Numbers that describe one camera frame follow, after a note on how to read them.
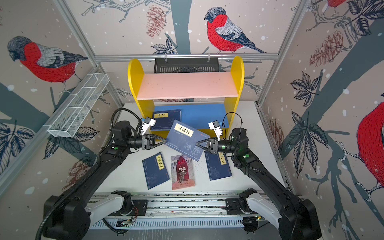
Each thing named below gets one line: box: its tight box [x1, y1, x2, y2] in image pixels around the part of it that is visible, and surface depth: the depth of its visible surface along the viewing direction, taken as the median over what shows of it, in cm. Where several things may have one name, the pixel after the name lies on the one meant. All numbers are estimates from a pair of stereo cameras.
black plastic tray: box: [154, 57, 219, 74], surface depth 95 cm
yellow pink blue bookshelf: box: [128, 56, 245, 138], surface depth 75 cm
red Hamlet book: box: [170, 154, 196, 191], surface depth 87 cm
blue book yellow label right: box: [204, 151, 233, 181], surface depth 87 cm
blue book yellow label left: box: [142, 151, 170, 190], surface depth 87 cm
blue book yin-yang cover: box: [151, 109, 182, 131], surface depth 94 cm
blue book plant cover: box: [164, 119, 211, 162], surface depth 69 cm
